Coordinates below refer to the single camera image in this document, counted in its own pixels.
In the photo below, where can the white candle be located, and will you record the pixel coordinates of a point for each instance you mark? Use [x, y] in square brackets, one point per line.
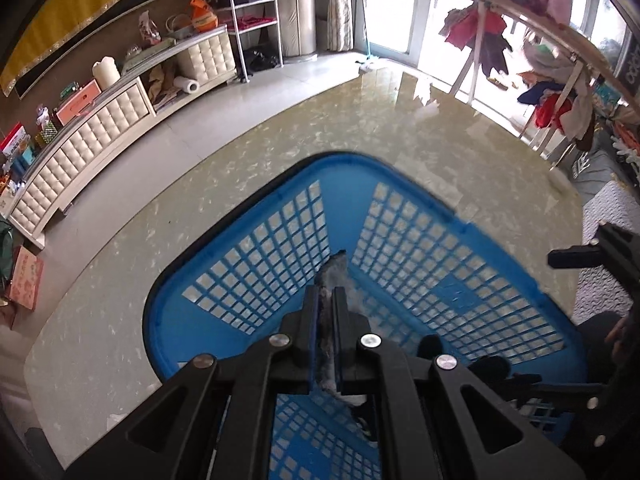
[106, 74]

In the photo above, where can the green bag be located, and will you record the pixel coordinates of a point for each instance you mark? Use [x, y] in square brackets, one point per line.
[5, 250]

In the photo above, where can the pile of hanging clothes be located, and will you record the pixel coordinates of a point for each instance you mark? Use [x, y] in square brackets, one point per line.
[475, 25]

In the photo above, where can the green small box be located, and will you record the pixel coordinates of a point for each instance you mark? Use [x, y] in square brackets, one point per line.
[70, 91]

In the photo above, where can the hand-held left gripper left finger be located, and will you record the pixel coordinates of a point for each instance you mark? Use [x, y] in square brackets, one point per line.
[313, 340]

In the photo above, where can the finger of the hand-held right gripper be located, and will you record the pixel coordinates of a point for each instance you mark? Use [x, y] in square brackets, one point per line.
[612, 250]
[565, 395]

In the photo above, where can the white clothes drying rack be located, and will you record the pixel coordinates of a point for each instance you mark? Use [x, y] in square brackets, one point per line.
[474, 80]

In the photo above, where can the red white box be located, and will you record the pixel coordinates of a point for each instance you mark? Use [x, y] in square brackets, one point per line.
[12, 142]

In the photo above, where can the brown paper bag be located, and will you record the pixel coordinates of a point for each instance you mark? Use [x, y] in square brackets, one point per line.
[160, 85]

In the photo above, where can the black bag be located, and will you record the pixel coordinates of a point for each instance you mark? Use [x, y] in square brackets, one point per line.
[261, 58]

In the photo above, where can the white tufted cabinet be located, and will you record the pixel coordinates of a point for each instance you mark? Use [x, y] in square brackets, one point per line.
[90, 135]

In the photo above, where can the black printed board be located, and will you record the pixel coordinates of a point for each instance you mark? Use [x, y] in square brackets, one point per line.
[631, 70]

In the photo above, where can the grey printed cloth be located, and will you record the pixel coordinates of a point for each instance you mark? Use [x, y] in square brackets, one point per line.
[597, 172]

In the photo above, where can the yellow cloth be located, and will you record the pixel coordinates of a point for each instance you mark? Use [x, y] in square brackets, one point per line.
[60, 15]

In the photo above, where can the blue plastic laundry basket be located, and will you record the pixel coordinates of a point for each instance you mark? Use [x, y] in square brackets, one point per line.
[340, 205]

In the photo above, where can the pink patterned box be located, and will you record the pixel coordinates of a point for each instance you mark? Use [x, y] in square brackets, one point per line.
[26, 280]

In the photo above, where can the orange bag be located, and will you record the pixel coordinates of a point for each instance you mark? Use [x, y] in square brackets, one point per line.
[204, 17]

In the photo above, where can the white metal shelf rack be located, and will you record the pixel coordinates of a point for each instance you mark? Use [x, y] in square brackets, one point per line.
[274, 20]

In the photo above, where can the beige curtain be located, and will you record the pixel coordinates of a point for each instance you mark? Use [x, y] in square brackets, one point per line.
[336, 5]

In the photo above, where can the mop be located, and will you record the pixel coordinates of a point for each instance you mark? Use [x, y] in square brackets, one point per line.
[370, 65]

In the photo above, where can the grey rolled mat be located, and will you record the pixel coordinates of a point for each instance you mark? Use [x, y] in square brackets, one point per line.
[300, 5]

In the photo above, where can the white textured cover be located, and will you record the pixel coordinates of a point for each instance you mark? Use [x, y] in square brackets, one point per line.
[612, 205]

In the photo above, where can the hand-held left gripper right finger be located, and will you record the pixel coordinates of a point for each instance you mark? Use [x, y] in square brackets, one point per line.
[338, 340]

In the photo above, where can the paper towel roll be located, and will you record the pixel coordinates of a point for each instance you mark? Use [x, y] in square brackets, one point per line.
[186, 85]

